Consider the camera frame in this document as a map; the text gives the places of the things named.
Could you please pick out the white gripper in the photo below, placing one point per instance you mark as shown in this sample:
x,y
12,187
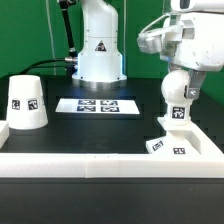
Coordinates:
x,y
195,41

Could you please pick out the white lamp base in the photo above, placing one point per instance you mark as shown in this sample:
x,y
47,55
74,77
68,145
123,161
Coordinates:
x,y
174,142

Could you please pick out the white lamp bulb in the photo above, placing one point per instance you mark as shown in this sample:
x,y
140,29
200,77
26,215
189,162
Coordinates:
x,y
173,91

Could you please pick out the white lamp shade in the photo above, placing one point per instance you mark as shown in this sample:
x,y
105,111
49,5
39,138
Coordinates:
x,y
26,109

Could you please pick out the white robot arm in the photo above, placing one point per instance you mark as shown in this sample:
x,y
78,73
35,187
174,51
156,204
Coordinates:
x,y
99,61

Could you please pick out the white marker sheet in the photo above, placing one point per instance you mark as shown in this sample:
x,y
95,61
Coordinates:
x,y
97,106

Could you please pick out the white fence wall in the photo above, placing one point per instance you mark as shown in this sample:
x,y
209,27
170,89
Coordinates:
x,y
208,164

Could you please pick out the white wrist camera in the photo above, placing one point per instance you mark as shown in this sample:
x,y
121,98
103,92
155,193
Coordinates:
x,y
151,41

